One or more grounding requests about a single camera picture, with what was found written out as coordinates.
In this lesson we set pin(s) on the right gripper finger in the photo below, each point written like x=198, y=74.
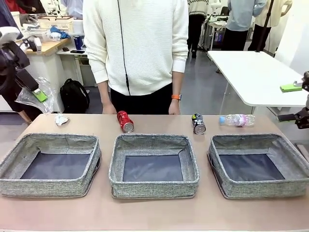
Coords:
x=300, y=119
x=289, y=87

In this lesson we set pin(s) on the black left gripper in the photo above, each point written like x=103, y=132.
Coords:
x=13, y=56

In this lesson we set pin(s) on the white paper ball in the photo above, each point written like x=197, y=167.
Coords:
x=60, y=119

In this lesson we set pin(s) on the clear plastic bottle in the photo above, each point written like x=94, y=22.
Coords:
x=237, y=120

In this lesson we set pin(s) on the crushed black soda can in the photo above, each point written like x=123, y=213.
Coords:
x=199, y=123

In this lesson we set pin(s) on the crushed red soda can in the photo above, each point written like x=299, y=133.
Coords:
x=123, y=119

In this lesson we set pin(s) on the person's left forearm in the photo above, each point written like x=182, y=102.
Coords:
x=178, y=77

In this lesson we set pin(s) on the person's right forearm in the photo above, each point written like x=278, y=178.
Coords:
x=101, y=79

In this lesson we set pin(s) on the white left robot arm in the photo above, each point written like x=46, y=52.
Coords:
x=8, y=33

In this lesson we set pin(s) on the person's right hand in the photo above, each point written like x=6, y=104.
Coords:
x=108, y=109

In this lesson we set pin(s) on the person's left hand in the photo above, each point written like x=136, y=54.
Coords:
x=174, y=107

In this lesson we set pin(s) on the white folding table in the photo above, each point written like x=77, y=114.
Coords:
x=253, y=77

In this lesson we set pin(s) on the black backpack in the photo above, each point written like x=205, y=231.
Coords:
x=73, y=96

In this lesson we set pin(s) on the clear plastic storage box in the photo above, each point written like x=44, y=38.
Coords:
x=36, y=35

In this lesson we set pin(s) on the black computer mouse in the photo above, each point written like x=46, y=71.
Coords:
x=65, y=49

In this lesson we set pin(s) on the white desk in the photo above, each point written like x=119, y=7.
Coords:
x=72, y=54

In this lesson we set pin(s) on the black smartphone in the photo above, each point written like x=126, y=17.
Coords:
x=77, y=51

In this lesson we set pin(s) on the blue cloth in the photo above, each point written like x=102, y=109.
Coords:
x=60, y=32

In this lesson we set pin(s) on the blue mug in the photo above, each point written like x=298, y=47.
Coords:
x=77, y=43

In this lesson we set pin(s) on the white crate with wooden rim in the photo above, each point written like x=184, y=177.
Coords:
x=55, y=24

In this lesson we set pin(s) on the black tripod pole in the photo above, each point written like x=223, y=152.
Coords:
x=265, y=26

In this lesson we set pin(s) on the bystander in denim jacket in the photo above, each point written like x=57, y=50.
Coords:
x=6, y=14

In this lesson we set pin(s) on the bystander in cream coat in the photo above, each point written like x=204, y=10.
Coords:
x=277, y=14

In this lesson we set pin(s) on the grey fabric basket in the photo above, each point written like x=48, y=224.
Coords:
x=48, y=188
x=265, y=191
x=152, y=188

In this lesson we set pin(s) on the bystander in light blue shirt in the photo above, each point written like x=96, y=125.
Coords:
x=241, y=14

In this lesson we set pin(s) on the bystander in striped sweater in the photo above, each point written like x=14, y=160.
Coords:
x=196, y=24

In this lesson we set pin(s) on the orange wrist watch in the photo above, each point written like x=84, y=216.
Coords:
x=176, y=97

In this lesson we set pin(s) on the person in white sweater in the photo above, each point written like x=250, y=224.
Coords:
x=144, y=48

